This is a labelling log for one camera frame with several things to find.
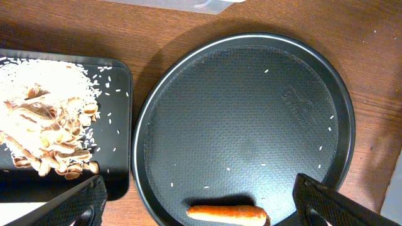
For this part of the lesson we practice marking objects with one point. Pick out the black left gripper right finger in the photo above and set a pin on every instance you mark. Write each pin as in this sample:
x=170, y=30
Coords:
x=318, y=205

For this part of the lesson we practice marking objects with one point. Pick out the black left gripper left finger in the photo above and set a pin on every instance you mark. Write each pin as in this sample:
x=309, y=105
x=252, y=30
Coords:
x=66, y=203

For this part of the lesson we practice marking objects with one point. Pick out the orange carrot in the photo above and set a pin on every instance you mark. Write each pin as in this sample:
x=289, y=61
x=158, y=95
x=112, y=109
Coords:
x=239, y=214

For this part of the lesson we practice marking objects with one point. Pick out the grey dishwasher rack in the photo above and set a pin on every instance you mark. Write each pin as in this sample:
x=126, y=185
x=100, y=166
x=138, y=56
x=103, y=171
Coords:
x=391, y=208

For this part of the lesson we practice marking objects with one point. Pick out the rice and peanut shell pile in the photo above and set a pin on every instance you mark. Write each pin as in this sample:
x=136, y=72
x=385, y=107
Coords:
x=47, y=108

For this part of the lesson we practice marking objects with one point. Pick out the round black tray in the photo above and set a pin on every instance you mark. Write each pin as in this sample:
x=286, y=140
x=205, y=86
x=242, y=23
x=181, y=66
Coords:
x=235, y=121

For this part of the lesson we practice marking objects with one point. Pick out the black rectangular tray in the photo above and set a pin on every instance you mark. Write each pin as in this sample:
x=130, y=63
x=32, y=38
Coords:
x=110, y=135

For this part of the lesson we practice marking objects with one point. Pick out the clear plastic bin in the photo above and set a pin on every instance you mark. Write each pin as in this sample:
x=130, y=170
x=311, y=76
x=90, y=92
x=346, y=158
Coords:
x=195, y=6

